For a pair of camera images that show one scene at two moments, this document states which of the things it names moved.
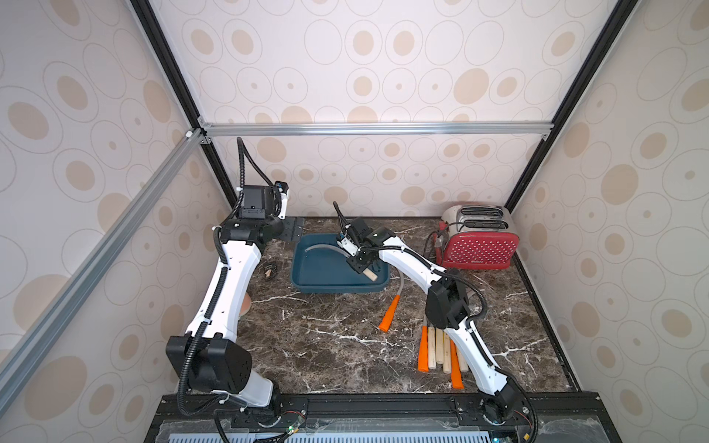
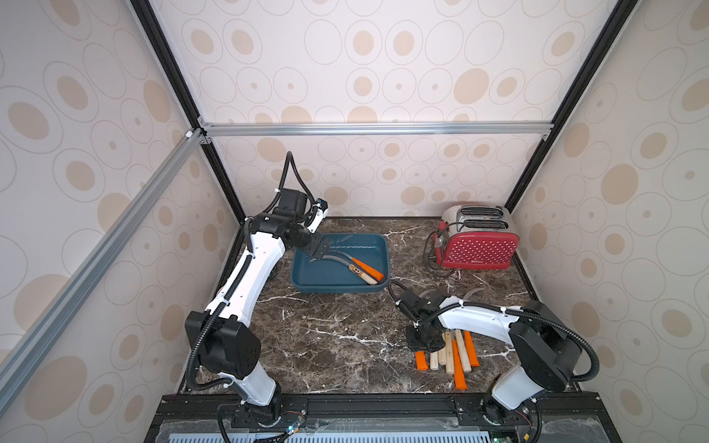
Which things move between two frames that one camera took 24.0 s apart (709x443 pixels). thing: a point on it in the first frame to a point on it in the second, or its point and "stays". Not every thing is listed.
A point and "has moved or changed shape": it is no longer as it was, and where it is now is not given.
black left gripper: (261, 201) to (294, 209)
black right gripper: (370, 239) to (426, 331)
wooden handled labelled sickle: (367, 272) has moved or changed shape
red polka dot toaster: (481, 236) stays
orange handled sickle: (423, 358) stays
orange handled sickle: (385, 324) to (365, 268)
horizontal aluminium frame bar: (366, 129) stays
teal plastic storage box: (326, 269) stays
